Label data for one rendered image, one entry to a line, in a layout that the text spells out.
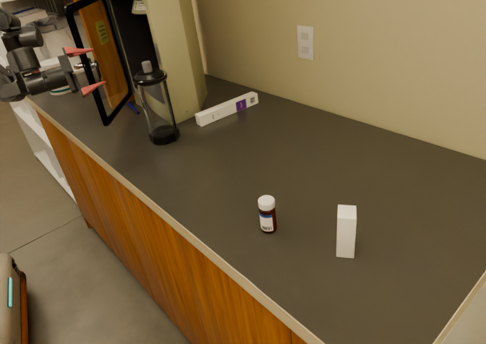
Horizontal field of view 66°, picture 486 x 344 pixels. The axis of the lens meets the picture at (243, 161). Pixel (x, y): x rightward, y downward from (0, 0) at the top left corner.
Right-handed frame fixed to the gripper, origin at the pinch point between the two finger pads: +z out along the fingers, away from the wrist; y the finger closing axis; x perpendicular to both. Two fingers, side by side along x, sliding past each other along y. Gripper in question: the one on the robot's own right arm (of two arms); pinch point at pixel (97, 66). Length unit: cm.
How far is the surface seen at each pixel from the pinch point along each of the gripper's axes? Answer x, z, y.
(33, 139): 238, -68, -6
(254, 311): -44, 12, -68
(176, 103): 16.0, 21.0, -17.4
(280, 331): -52, 15, -70
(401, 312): -71, 31, -64
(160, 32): 6.1, 22.4, 5.5
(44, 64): 76, -21, 19
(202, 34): 56, 51, 9
